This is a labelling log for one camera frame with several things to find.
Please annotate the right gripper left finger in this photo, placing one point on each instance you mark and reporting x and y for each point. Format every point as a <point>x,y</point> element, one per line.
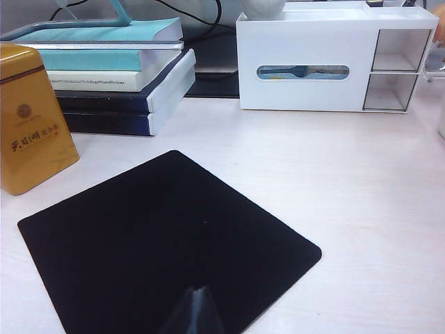
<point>184,313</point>

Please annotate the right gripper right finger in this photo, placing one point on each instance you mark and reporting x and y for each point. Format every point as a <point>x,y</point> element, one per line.
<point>210,313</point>

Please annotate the black mouse pad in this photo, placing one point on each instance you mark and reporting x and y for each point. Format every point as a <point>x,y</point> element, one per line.
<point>139,243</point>

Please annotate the navy hardcover book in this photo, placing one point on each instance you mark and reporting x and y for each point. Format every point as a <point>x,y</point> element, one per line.
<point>104,123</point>
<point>104,102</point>

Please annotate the yellow tea tin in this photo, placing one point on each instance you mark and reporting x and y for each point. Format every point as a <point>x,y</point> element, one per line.
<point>31,121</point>

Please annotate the white paperback book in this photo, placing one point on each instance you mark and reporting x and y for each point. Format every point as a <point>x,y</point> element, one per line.
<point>87,81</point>

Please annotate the teal paperback book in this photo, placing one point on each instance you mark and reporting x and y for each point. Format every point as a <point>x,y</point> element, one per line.
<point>90,61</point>

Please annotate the white tissue box organizer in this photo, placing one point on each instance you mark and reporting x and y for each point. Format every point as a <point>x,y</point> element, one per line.
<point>306,45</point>

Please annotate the white crumpled ball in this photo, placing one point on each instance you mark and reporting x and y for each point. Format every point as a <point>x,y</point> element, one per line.
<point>264,7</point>

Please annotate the clear acrylic holder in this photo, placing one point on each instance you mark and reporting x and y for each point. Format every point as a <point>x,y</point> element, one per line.
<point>434,66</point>

